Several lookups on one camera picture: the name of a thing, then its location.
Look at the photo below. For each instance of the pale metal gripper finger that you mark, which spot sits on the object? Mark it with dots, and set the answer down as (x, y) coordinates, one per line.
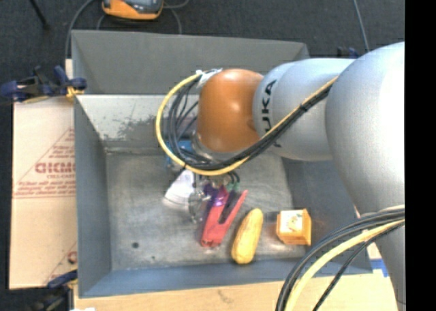
(203, 204)
(193, 207)

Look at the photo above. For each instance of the purple plastic object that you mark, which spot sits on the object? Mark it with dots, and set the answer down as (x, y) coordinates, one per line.
(219, 197)

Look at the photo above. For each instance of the white crumpled cloth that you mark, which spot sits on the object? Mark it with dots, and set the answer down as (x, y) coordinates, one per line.
(178, 190)

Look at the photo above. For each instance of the red plastic clip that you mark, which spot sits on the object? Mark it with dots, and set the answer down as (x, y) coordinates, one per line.
(214, 227)

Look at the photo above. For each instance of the blue box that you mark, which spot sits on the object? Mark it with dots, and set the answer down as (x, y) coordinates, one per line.
(182, 151)

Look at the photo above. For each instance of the yellow toy corn cob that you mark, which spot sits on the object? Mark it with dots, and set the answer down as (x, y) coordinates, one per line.
(247, 238)

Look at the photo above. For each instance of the grey metal bin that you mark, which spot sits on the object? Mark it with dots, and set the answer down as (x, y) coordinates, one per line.
(136, 200)

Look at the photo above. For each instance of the small orange box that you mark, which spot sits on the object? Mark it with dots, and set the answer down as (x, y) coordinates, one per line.
(293, 227)

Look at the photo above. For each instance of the brown cardboard board, red print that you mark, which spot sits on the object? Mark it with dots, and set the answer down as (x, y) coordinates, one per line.
(41, 200)

